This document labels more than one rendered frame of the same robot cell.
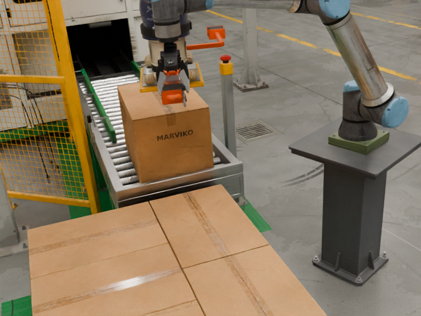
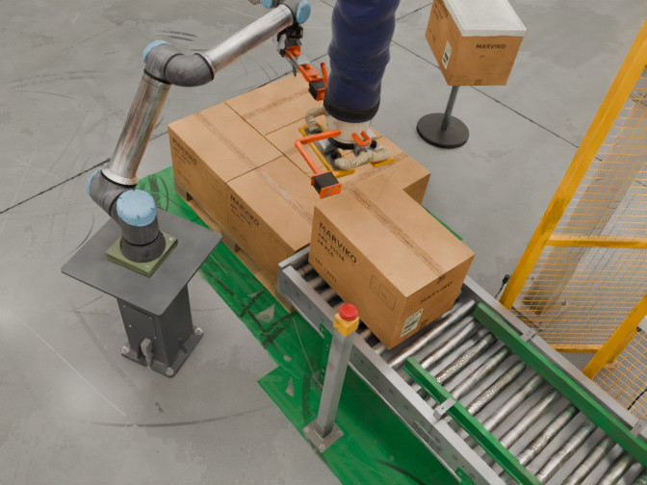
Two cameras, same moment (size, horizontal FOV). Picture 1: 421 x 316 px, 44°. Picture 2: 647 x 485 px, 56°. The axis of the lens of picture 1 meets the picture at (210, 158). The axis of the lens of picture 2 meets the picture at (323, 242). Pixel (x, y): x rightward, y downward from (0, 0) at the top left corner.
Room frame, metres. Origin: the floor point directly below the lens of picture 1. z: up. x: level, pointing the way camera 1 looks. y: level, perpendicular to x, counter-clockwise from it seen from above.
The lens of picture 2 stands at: (4.18, -0.86, 2.85)
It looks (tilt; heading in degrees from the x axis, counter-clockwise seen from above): 49 degrees down; 151
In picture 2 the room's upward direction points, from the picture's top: 8 degrees clockwise
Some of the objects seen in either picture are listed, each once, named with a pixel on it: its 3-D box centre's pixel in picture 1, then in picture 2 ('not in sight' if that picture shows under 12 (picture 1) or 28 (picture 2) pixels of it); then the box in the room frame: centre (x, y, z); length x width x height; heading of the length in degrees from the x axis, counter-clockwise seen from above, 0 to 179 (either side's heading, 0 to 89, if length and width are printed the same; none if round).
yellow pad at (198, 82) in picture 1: (190, 71); (325, 146); (2.39, 0.06, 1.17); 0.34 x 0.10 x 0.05; 4
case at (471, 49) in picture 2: not in sight; (471, 33); (1.24, 1.63, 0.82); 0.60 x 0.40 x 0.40; 166
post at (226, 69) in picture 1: (230, 136); (333, 382); (3.11, -0.14, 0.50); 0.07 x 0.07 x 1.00; 18
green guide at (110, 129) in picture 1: (91, 100); (632, 433); (3.78, 0.88, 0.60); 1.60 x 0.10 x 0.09; 18
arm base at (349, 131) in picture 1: (358, 125); (142, 238); (2.36, -0.74, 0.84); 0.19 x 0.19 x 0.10
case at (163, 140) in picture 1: (163, 128); (385, 258); (2.73, 0.25, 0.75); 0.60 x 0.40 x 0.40; 15
